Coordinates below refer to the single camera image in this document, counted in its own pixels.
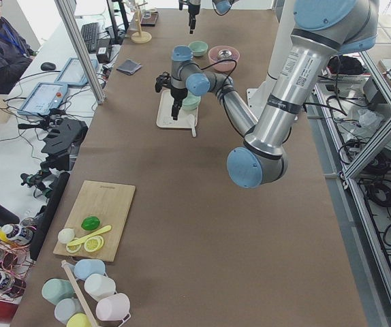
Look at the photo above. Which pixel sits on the grey folded cloth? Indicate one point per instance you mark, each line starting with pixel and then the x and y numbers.
pixel 129 67

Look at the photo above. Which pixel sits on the lemon slice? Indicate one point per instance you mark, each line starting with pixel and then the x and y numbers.
pixel 73 248
pixel 93 244

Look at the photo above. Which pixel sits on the white ceramic spoon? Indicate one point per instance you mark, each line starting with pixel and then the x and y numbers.
pixel 191 122

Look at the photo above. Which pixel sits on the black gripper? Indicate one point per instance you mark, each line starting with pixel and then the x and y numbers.
pixel 192 10
pixel 177 95

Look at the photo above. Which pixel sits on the cream serving tray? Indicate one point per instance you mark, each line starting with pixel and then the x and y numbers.
pixel 164 119

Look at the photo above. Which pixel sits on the pale green cup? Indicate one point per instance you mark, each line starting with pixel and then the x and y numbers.
pixel 55 290

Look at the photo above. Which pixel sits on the computer mouse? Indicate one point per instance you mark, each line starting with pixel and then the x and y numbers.
pixel 47 66

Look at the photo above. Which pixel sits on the blue teach pendant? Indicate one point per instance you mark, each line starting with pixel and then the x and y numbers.
pixel 43 98
pixel 72 74

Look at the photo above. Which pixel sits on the black keyboard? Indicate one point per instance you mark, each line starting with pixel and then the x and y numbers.
pixel 89 33

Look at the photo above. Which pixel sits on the wooden mug tree stand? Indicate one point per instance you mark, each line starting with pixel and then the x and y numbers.
pixel 140 36

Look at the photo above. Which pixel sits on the green lime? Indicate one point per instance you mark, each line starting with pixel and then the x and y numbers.
pixel 90 223

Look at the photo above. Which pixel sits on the pink bowl with ice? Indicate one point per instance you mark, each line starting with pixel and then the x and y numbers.
pixel 223 65

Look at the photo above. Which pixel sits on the green bowl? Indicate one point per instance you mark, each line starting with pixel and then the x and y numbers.
pixel 192 98
pixel 190 106
pixel 198 48

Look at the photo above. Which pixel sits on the green bowl on tray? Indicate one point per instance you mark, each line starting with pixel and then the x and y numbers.
pixel 190 106

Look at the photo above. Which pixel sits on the black tray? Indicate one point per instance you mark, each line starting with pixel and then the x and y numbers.
pixel 149 19

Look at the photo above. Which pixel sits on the yellow plastic knife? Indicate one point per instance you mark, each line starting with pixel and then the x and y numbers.
pixel 83 239

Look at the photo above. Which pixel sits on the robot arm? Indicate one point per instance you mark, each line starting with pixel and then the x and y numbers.
pixel 319 31
pixel 220 7

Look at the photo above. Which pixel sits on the yellow cup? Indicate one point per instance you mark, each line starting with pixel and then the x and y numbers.
pixel 78 320

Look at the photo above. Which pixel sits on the blue cup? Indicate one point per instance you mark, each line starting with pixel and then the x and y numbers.
pixel 86 267

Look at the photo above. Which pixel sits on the grey cup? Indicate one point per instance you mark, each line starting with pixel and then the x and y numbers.
pixel 66 308

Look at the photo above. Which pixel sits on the bamboo cutting board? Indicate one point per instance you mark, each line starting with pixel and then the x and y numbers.
pixel 98 205

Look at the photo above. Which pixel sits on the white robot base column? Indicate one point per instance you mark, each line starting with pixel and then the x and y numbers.
pixel 257 98

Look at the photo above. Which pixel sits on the white cup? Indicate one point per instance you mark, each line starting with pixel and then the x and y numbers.
pixel 99 286

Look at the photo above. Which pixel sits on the pink cup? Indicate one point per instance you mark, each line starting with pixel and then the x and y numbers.
pixel 113 308

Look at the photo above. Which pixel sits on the aluminium frame post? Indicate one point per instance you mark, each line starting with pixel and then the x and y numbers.
pixel 67 16

